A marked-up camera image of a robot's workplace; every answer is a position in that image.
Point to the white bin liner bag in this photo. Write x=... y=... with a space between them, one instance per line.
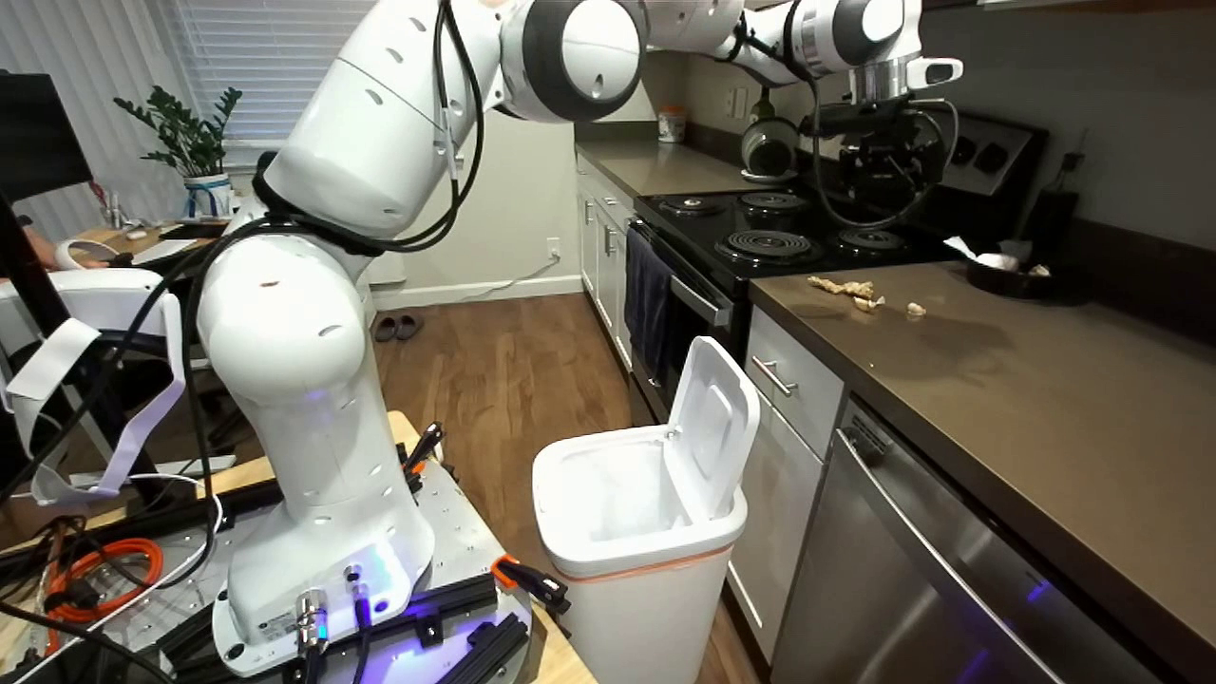
x=621 y=487

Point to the orange black bar clamp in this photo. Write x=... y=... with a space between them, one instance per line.
x=534 y=582
x=424 y=449

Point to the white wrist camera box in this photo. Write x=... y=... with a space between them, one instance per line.
x=936 y=70

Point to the green leafy houseplant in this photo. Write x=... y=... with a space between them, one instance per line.
x=182 y=127

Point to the white and blue plant pot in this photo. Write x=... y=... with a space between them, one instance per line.
x=210 y=196

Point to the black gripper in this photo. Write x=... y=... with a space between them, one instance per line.
x=879 y=136

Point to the stainless steel dishwasher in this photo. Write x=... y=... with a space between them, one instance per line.
x=914 y=595

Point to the black electric stove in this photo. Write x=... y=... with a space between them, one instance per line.
x=785 y=243

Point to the white drawer base cabinet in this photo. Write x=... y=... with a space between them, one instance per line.
x=785 y=480

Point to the dark countertop container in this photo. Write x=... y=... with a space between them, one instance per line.
x=1055 y=211

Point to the white wall outlet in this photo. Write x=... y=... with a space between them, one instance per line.
x=551 y=250

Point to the small pale food crumb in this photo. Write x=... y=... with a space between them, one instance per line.
x=914 y=311

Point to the tan food piece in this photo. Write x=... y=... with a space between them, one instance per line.
x=837 y=287
x=873 y=302

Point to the white plastic trash bin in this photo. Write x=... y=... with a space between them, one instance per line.
x=646 y=582

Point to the white window blinds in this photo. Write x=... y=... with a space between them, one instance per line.
x=253 y=64

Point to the dark glass kettle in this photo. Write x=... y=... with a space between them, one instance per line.
x=770 y=146

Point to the wooden robot mounting cart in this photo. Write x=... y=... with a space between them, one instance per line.
x=476 y=534

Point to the dark hanging dish towel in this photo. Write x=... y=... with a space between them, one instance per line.
x=646 y=297

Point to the black shallow tray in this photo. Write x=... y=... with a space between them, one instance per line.
x=1030 y=287

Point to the black computer monitor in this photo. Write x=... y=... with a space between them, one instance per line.
x=40 y=138

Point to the pair of dark shoes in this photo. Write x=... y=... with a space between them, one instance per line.
x=396 y=329

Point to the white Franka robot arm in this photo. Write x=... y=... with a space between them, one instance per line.
x=306 y=355

